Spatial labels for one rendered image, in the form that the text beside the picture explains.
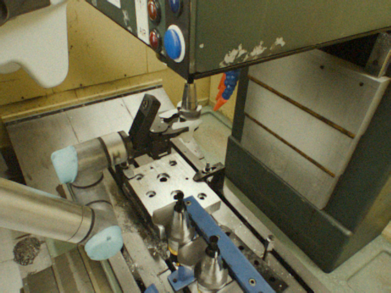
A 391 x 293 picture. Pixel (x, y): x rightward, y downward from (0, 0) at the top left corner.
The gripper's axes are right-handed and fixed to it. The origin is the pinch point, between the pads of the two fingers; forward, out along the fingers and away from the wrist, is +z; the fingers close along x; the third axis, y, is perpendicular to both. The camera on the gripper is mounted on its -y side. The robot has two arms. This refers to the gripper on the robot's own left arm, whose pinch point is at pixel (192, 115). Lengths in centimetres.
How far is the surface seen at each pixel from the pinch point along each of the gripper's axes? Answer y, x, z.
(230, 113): 66, -73, 82
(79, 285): 59, -7, -40
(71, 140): 54, -83, -19
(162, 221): 10.1, 19.3, -20.2
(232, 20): -34.0, 32.0, -17.3
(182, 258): 10.1, 29.0, -21.1
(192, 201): 9.1, 18.7, -12.2
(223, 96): -15.4, 17.9, -5.2
